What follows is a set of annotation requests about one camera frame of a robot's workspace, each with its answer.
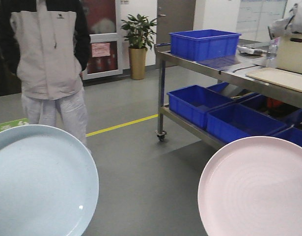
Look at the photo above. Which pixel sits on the pink plate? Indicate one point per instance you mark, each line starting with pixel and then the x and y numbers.
pixel 252 187

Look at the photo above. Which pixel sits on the light blue plate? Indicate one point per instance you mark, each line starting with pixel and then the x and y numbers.
pixel 49 184

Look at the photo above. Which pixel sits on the beige serving tray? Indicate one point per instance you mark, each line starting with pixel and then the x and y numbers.
pixel 285 79

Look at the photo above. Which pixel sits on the blue bin lower left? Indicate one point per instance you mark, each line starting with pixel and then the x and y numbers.
pixel 194 103

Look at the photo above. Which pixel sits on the blue bin lower middle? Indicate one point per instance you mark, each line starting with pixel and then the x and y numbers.
pixel 236 121

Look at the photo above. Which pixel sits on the blue bin on table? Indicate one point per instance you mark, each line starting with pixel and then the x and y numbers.
pixel 198 45

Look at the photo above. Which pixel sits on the stainless steel table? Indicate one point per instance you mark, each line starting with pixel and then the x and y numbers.
pixel 234 74

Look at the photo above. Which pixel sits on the person in grey jacket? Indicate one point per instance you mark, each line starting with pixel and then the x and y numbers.
pixel 45 43

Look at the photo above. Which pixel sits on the clear water bottle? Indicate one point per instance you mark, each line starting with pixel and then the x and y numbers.
pixel 272 52

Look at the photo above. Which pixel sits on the cream plastic basket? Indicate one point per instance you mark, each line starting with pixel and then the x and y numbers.
pixel 289 53

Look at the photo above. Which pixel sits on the grey jacket in basket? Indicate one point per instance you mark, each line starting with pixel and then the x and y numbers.
pixel 289 25

